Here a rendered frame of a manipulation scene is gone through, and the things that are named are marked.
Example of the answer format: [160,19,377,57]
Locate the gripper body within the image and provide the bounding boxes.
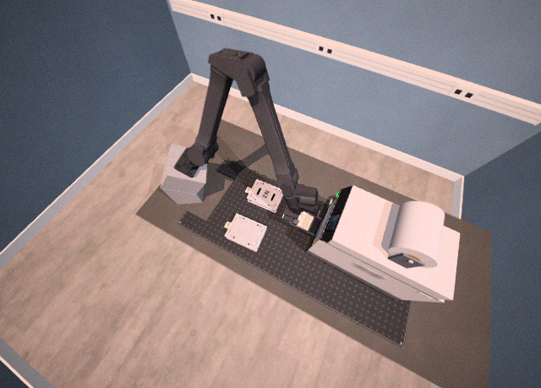
[283,204,299,222]

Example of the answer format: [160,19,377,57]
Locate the white roll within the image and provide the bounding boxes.
[388,201,445,268]

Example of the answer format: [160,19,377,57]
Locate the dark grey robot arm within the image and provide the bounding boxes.
[174,48,320,217]

